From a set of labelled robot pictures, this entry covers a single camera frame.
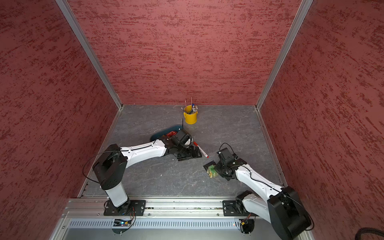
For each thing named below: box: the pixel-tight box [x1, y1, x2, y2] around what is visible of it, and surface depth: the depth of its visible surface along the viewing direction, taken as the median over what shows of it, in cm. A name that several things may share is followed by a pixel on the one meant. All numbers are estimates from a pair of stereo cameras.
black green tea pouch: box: [203, 160, 219, 179], surface depth 89 cm
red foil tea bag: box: [166, 131, 178, 138], surface depth 100 cm
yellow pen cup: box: [183, 105, 198, 125], surface depth 107 cm
